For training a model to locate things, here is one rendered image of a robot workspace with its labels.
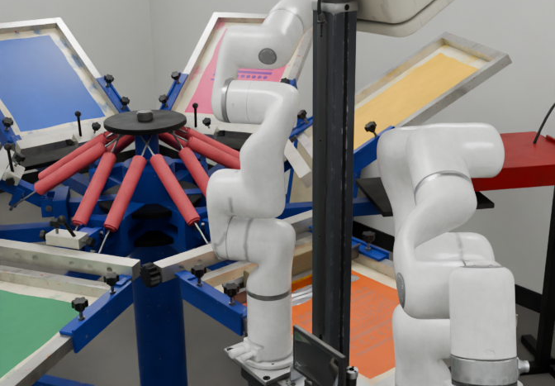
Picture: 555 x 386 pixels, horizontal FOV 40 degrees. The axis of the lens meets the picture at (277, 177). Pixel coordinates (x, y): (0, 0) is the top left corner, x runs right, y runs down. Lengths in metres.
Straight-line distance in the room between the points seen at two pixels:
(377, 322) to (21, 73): 2.25
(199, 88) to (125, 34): 2.90
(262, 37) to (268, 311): 0.55
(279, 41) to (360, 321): 0.98
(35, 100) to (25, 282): 1.33
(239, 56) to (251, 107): 0.11
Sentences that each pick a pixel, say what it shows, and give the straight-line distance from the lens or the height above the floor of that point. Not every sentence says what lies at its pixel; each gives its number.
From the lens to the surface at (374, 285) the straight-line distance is 2.38.
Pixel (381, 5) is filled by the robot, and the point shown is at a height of 1.90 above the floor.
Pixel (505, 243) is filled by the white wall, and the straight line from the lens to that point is 4.36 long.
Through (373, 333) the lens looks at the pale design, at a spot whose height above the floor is 0.96.
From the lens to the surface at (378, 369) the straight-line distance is 1.99.
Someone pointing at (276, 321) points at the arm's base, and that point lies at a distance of 1.60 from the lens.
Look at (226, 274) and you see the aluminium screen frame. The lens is 2.39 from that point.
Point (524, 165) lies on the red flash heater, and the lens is 3.11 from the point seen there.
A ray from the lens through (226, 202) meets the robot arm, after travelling 1.49.
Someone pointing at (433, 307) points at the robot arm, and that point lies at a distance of 0.97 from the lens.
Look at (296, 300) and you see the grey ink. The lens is 2.28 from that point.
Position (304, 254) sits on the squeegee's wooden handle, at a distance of 2.34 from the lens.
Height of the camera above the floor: 2.04
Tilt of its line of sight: 19 degrees down
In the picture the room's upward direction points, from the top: 1 degrees counter-clockwise
